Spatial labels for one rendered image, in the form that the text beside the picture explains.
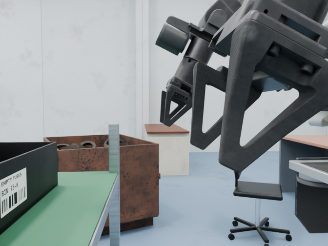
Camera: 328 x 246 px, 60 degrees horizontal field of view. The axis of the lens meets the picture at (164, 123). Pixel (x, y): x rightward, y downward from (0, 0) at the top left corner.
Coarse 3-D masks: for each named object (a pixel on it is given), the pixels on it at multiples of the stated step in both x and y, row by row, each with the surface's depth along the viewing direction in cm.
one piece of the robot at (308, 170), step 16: (304, 160) 58; (320, 160) 58; (304, 176) 55; (320, 176) 48; (304, 192) 59; (320, 192) 59; (304, 208) 59; (320, 208) 59; (304, 224) 59; (320, 224) 60
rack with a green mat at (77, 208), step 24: (72, 192) 66; (96, 192) 66; (24, 216) 52; (48, 216) 52; (72, 216) 52; (96, 216) 52; (0, 240) 43; (24, 240) 43; (48, 240) 43; (72, 240) 43; (96, 240) 46
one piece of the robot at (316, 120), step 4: (320, 112) 68; (324, 112) 66; (316, 116) 68; (320, 116) 67; (308, 120) 70; (312, 120) 69; (316, 120) 67; (320, 120) 66; (324, 120) 66; (312, 124) 69; (316, 124) 67; (320, 124) 66; (324, 124) 66
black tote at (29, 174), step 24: (0, 144) 71; (24, 144) 71; (48, 144) 66; (0, 168) 44; (24, 168) 53; (48, 168) 66; (0, 192) 44; (24, 192) 53; (48, 192) 66; (0, 216) 44
